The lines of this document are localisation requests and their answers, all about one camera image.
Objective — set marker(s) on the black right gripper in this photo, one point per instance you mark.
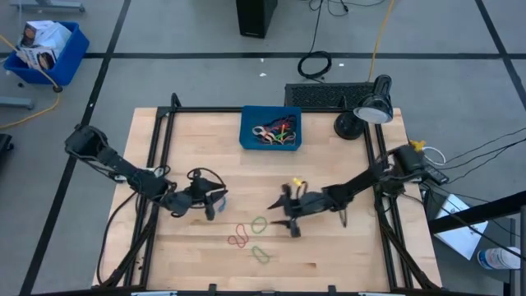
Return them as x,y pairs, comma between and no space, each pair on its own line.
310,202

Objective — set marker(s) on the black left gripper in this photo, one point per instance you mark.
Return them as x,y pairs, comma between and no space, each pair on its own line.
200,194

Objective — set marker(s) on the orange rubber band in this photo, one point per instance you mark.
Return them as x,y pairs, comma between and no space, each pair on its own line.
270,138

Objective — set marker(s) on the long green rubber band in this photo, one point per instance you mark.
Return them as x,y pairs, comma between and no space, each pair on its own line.
260,255
281,135

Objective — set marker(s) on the large tan rubber band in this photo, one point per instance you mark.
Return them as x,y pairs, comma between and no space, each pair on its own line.
259,128

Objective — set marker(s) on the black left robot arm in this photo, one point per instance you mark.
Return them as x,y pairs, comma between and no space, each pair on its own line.
119,164

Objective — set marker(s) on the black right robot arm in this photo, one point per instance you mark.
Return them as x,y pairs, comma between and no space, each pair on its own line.
357,185

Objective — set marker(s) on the small blue rubber band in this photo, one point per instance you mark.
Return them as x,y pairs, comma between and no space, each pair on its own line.
222,204

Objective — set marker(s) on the round green rubber band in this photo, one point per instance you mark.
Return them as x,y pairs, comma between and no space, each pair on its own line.
252,225

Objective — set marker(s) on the twisted red rubber band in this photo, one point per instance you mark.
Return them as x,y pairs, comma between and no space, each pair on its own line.
239,236

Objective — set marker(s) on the blue plastic table bin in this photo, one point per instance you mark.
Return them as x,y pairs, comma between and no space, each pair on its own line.
248,123

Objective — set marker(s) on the black table clamp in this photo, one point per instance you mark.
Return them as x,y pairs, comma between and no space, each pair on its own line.
212,288
332,288

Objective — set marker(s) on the black perforated panel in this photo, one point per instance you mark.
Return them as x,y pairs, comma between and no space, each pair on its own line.
320,95

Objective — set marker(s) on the black desk lamp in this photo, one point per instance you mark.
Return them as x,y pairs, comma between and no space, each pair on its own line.
376,104

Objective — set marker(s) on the black power adapter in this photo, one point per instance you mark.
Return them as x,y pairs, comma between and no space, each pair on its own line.
437,176

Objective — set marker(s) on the white flat box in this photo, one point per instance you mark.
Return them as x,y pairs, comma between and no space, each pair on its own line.
460,234

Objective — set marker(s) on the black metal bar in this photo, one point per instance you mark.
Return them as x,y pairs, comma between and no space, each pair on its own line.
472,215

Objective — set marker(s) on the black computer tower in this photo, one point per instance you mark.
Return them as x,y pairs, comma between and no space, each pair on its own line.
257,18

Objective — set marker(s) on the blue plastic floor tub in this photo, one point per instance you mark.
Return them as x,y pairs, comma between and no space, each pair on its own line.
70,61

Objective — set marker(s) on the white plastic bottle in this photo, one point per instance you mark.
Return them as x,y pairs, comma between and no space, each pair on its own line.
497,258

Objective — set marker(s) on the grey metal stand foot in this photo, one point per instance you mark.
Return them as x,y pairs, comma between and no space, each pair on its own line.
16,103
49,5

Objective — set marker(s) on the white printed carton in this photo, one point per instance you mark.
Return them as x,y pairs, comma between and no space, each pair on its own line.
39,58
35,33

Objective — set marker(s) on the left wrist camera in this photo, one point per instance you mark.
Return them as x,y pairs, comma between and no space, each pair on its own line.
199,177

